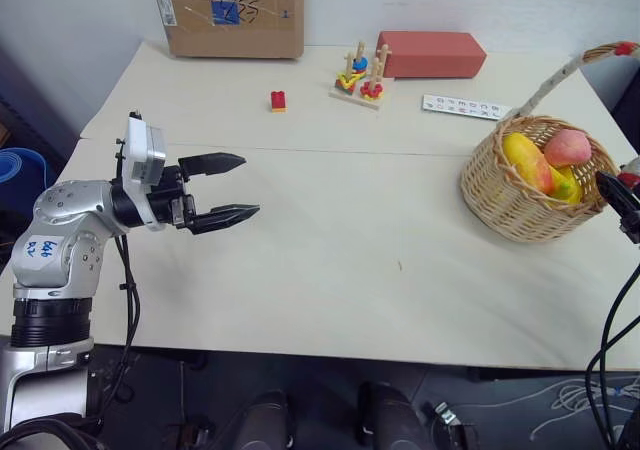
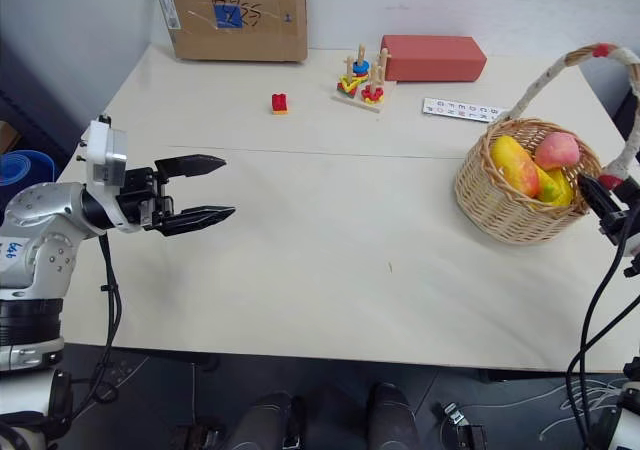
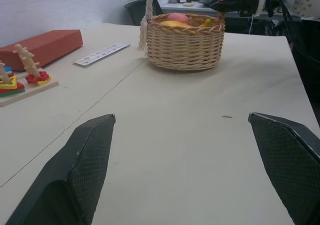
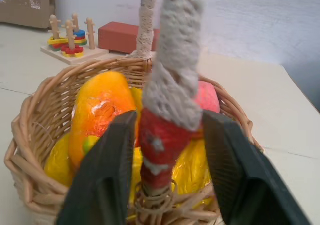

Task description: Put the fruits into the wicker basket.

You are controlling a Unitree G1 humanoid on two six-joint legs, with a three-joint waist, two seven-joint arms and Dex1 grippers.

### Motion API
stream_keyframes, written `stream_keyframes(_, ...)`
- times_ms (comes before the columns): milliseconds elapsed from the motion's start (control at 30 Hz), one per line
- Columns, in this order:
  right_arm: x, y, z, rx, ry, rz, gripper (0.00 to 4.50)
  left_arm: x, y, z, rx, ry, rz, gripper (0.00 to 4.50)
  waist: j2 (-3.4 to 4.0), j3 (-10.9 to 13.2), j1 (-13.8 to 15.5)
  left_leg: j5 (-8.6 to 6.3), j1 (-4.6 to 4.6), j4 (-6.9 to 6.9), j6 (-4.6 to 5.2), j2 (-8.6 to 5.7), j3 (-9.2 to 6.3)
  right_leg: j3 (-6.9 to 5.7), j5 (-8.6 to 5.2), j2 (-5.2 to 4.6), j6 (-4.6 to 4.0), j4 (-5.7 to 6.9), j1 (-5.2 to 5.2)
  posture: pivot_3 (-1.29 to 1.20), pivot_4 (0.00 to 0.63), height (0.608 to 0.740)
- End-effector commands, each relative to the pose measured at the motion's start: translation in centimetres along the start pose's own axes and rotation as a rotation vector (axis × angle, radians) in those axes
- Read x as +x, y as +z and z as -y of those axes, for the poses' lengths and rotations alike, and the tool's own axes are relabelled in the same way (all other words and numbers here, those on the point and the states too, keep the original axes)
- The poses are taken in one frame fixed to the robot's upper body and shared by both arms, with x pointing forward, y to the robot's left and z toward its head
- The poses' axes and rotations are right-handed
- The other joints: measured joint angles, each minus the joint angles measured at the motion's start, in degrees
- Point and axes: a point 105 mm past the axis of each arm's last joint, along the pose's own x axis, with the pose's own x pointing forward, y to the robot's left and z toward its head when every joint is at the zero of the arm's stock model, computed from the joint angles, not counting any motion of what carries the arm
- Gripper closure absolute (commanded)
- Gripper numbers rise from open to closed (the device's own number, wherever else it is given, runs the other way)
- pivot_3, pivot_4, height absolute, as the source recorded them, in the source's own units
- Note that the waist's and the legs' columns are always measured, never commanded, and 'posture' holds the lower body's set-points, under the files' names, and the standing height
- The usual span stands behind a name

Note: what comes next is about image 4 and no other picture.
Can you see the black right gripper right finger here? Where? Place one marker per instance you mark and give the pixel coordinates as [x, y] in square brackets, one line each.
[240, 175]

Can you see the yellow lemon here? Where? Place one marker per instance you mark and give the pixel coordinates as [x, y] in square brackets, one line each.
[58, 163]

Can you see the cardboard box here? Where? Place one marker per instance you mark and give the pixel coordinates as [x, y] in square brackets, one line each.
[25, 5]

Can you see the yellow fruit with crinkled skin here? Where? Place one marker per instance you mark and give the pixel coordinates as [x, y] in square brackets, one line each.
[192, 162]

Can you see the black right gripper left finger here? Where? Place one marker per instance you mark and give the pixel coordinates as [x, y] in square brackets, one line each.
[100, 175]

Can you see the red brick block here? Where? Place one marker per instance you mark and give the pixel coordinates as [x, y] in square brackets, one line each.
[117, 37]

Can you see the wooden peg stacking toy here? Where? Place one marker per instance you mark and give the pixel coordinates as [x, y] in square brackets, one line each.
[70, 43]

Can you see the pink peach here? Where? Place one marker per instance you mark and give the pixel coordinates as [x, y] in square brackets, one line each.
[208, 98]

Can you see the small yellow fruit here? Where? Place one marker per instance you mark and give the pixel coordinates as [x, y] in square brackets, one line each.
[137, 96]

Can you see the orange yellow mango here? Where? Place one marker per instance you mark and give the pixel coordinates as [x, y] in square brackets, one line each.
[100, 102]

